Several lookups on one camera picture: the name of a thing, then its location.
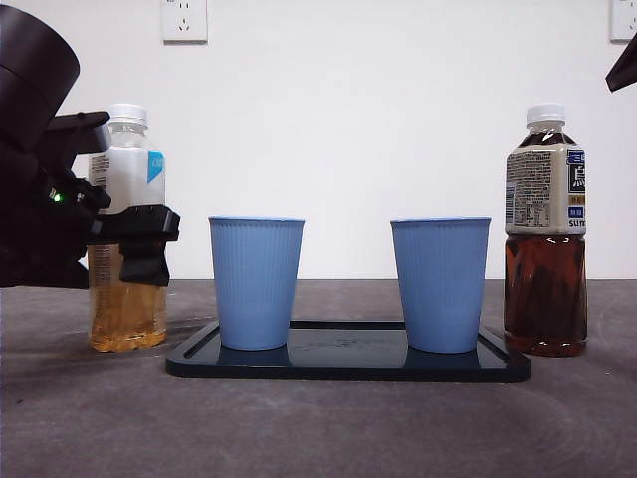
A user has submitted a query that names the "clear bottle pale yellow tea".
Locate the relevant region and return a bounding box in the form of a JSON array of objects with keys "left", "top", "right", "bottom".
[{"left": 87, "top": 103, "right": 169, "bottom": 354}]

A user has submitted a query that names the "left wrist grey camera box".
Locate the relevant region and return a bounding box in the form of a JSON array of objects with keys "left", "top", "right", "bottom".
[{"left": 47, "top": 110, "right": 113, "bottom": 154}]

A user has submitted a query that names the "blue ribbed plastic cup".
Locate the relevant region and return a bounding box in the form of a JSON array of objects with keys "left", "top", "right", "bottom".
[
  {"left": 207, "top": 215, "right": 306, "bottom": 352},
  {"left": 389, "top": 216, "right": 494, "bottom": 355}
]

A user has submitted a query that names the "dark rectangular serving tray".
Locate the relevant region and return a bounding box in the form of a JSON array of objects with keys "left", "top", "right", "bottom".
[{"left": 164, "top": 320, "right": 532, "bottom": 384}]

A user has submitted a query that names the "dark oolong tea bottle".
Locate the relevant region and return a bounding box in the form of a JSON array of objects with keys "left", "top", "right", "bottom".
[{"left": 503, "top": 103, "right": 589, "bottom": 359}]

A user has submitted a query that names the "white wall power socket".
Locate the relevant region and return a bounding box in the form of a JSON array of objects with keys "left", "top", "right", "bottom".
[
  {"left": 609, "top": 0, "right": 637, "bottom": 43},
  {"left": 160, "top": 0, "right": 209, "bottom": 44}
]

